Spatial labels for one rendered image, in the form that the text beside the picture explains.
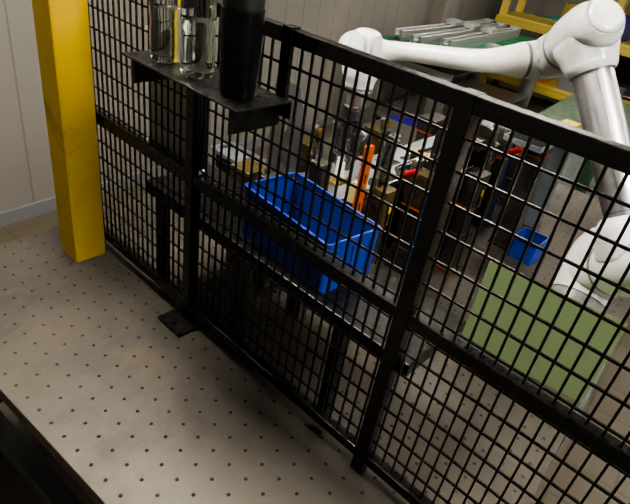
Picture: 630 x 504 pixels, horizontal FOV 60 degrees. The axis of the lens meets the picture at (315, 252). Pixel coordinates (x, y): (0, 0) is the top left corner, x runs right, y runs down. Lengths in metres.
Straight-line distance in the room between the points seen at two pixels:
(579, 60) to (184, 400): 1.29
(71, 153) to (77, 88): 0.18
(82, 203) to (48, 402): 0.61
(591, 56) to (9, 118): 2.66
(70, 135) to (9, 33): 1.56
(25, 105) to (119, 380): 2.09
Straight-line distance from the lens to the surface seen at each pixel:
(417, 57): 1.77
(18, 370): 1.52
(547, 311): 1.59
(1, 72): 3.19
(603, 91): 1.61
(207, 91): 1.03
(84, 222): 1.79
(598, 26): 1.59
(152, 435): 1.33
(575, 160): 4.07
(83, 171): 1.71
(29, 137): 3.34
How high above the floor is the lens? 1.74
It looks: 33 degrees down
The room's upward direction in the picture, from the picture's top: 10 degrees clockwise
